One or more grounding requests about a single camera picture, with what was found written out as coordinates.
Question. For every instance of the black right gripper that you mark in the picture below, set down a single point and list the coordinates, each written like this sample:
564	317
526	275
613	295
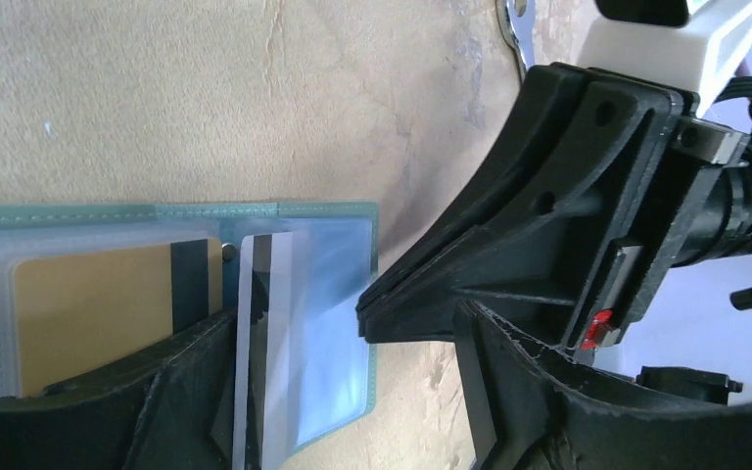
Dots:
698	207

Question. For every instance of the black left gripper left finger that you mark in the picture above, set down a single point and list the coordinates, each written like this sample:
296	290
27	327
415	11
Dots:
166	407

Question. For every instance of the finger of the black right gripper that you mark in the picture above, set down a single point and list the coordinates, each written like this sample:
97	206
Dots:
592	188
541	115

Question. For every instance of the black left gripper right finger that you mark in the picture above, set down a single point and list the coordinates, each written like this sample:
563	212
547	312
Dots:
532	407

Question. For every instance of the white striped credit card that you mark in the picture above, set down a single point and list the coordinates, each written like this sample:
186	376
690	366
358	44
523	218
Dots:
261	435

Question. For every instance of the teal card holder wallet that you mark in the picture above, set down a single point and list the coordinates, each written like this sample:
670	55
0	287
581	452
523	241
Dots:
334	260

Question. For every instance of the silver wrench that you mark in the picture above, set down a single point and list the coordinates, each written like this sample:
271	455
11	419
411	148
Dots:
516	20

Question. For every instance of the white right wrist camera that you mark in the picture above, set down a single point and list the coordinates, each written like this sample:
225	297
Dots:
700	57

